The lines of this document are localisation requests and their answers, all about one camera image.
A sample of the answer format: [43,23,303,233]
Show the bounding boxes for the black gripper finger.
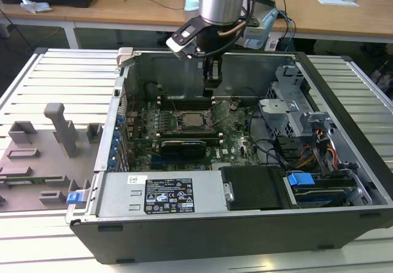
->
[202,56,223,98]

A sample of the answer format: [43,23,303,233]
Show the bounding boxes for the metal socket cover frame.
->
[208,102,230,125]

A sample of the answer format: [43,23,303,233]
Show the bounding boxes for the silver square CPU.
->
[182,113,202,126]

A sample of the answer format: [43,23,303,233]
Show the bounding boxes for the black RAM slot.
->
[157,101,216,110]
[157,135,224,142]
[157,94,216,104]
[156,131,224,137]

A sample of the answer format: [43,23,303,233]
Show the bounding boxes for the black CPU socket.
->
[173,110,216,133]

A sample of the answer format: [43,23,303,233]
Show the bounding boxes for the black drive bay cover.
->
[220,165,291,211]

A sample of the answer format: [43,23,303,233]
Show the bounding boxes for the pale blue teach pendant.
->
[244,8,279,48]

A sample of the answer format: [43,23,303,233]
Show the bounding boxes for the silver drive cage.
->
[257,64,314,142]

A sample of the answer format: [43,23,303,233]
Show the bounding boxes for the green motherboard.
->
[125,99,262,173]

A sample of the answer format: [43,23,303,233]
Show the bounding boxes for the black graphics card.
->
[160,139,208,161]

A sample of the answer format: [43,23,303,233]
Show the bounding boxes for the wooden desk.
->
[0,0,393,45]

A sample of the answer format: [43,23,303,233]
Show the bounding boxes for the white paper sheet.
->
[316,0,360,8]

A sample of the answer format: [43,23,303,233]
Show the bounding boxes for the blue disk carrier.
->
[287,171,349,209]

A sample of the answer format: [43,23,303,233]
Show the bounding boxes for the silver power supply unit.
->
[97,171,228,217]

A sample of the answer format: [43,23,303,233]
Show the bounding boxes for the black open PC case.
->
[64,47,388,266]

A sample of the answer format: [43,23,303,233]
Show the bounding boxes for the blue case latch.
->
[66,192,85,206]

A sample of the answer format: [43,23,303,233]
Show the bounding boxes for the crumpled white paper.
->
[20,0,53,13]

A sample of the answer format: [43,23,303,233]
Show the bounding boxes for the grey parts rack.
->
[0,102,104,213]

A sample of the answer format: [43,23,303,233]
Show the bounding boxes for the green RAM stick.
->
[0,176,64,186]

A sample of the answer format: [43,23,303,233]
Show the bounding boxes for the copper cable conduit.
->
[217,20,248,39]

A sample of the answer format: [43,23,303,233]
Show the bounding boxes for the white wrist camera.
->
[165,17,206,60]

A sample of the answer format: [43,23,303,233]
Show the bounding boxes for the blue cable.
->
[276,7,298,53]

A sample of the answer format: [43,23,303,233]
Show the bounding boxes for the grey case latch handle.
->
[117,47,136,69]

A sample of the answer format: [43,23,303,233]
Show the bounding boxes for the black internal cables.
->
[247,107,290,168]

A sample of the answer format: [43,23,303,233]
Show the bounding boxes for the coloured wire bundle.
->
[299,128,339,170]

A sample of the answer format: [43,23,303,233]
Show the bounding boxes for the silver disk bay frame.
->
[285,112,374,208]

